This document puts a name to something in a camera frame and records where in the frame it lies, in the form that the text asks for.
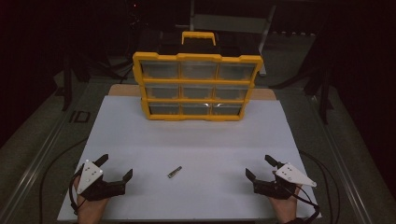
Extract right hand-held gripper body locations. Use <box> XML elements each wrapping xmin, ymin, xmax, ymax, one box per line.
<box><xmin>252</xmin><ymin>161</ymin><xmax>318</xmax><ymax>201</ymax></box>

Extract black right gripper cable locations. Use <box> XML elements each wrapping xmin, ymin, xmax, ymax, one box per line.
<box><xmin>279</xmin><ymin>182</ymin><xmax>321</xmax><ymax>223</ymax></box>

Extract yellow drawer organizer cabinet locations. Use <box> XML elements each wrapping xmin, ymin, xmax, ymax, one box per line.
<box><xmin>132</xmin><ymin>30</ymin><xmax>264</xmax><ymax>122</ymax></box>

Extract aluminium floor rail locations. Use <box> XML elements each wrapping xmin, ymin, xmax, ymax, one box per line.
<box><xmin>307</xmin><ymin>94</ymin><xmax>375</xmax><ymax>224</ymax></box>
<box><xmin>0</xmin><ymin>92</ymin><xmax>82</xmax><ymax>224</ymax></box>

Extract black metal stand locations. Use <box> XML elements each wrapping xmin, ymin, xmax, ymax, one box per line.
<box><xmin>54</xmin><ymin>55</ymin><xmax>76</xmax><ymax>112</ymax></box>
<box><xmin>303</xmin><ymin>67</ymin><xmax>335</xmax><ymax>126</ymax></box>

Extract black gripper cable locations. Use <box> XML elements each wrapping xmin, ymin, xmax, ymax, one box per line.
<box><xmin>68</xmin><ymin>175</ymin><xmax>87</xmax><ymax>217</ymax></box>
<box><xmin>279</xmin><ymin>182</ymin><xmax>321</xmax><ymax>223</ymax></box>

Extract clear plastic drawer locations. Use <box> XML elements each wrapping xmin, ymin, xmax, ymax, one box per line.
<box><xmin>181</xmin><ymin>85</ymin><xmax>215</xmax><ymax>100</ymax></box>

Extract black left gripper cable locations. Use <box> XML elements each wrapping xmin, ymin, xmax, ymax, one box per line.
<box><xmin>68</xmin><ymin>175</ymin><xmax>87</xmax><ymax>217</ymax></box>

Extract black floor cable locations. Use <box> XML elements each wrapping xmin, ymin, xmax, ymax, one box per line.
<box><xmin>298</xmin><ymin>150</ymin><xmax>342</xmax><ymax>224</ymax></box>
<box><xmin>38</xmin><ymin>137</ymin><xmax>89</xmax><ymax>224</ymax></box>

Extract set of clear organizer drawers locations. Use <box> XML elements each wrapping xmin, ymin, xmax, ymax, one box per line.
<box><xmin>139</xmin><ymin>61</ymin><xmax>257</xmax><ymax>116</ymax></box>

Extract white table board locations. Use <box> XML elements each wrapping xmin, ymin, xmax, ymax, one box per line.
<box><xmin>57</xmin><ymin>94</ymin><xmax>322</xmax><ymax>222</ymax></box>

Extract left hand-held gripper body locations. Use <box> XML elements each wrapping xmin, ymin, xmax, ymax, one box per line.
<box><xmin>76</xmin><ymin>160</ymin><xmax>127</xmax><ymax>203</ymax></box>

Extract grey metal frame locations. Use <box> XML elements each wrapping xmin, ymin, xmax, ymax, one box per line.
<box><xmin>175</xmin><ymin>0</ymin><xmax>278</xmax><ymax>77</ymax></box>

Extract person's left hand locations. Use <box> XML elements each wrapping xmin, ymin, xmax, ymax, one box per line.
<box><xmin>73</xmin><ymin>175</ymin><xmax>110</xmax><ymax>224</ymax></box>

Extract person's right hand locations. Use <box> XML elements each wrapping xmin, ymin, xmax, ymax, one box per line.
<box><xmin>267</xmin><ymin>185</ymin><xmax>303</xmax><ymax>224</ymax></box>

